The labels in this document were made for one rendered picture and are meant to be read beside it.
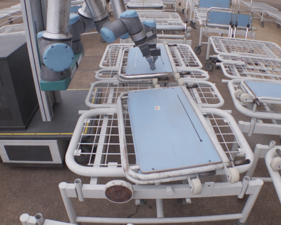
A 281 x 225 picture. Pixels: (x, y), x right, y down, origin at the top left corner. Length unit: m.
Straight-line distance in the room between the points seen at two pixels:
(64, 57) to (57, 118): 0.68
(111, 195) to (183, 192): 0.30
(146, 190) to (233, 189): 0.38
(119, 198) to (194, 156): 0.35
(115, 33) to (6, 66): 0.68
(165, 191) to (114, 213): 0.55
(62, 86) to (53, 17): 0.42
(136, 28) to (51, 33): 0.44
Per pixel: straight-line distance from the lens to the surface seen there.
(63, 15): 1.21
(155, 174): 0.97
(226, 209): 1.62
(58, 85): 1.44
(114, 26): 1.32
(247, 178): 1.15
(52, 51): 1.20
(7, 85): 1.63
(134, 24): 1.35
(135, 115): 1.30
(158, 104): 1.39
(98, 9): 1.41
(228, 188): 1.12
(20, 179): 1.87
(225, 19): 4.07
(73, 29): 1.84
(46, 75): 1.45
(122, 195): 1.01
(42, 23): 1.81
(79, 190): 1.09
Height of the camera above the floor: 1.24
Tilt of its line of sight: 31 degrees down
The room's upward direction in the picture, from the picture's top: straight up
